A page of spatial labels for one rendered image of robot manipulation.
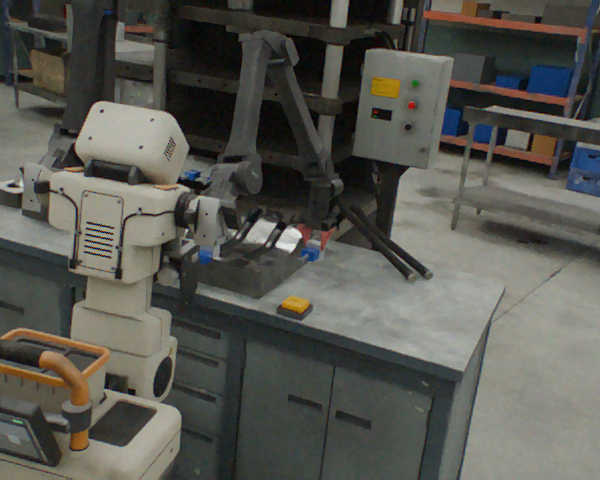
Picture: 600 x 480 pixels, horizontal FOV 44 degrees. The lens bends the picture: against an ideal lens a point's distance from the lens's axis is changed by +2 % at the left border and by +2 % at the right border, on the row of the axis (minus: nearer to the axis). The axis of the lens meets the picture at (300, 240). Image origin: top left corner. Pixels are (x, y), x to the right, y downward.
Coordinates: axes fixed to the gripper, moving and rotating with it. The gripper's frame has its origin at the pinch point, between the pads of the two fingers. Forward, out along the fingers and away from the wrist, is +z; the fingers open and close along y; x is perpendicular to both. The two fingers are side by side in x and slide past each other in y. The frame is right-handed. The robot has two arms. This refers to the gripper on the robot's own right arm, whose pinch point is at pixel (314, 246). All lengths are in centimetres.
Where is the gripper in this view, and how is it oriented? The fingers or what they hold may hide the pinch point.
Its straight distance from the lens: 220.6
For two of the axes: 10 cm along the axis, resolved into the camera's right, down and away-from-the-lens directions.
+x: -4.1, 2.5, -8.8
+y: -9.1, -2.2, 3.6
